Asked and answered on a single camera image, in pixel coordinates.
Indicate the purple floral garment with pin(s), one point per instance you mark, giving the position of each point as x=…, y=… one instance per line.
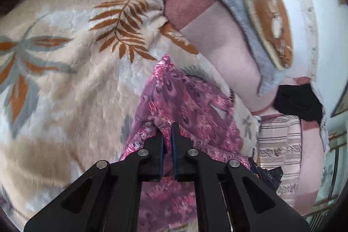
x=190, y=107

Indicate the striped beige cushion cover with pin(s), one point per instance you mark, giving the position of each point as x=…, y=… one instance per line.
x=280, y=139

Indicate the leaf print fleece blanket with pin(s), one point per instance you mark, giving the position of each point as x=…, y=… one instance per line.
x=81, y=85

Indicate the round brown bear mat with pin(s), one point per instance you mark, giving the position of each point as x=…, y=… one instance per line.
x=266, y=3

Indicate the brass metal rack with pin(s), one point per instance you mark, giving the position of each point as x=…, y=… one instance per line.
x=335, y=145

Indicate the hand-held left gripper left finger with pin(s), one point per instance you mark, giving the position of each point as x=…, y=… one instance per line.
x=155, y=147

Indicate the black cloth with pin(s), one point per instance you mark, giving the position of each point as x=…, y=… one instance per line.
x=296, y=101

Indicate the framed picture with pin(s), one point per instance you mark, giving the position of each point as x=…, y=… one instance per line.
x=341, y=107

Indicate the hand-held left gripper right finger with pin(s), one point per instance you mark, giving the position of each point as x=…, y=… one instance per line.
x=178, y=145

